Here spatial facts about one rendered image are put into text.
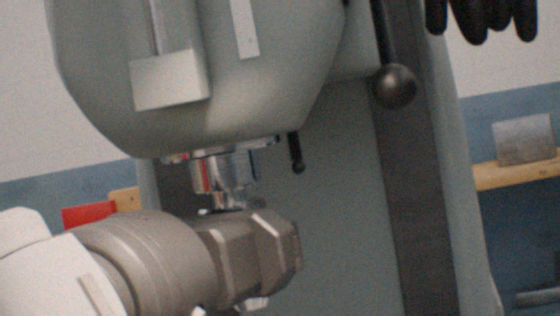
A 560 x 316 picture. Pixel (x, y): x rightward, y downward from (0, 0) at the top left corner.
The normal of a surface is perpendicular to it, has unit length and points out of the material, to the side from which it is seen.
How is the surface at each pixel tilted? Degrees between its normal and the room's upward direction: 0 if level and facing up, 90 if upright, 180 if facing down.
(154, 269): 70
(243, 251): 90
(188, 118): 111
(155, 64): 90
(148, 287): 83
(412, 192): 90
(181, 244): 60
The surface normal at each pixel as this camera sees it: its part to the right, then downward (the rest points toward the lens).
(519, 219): -0.13, 0.07
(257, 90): 0.39, 0.33
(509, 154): -0.33, 0.11
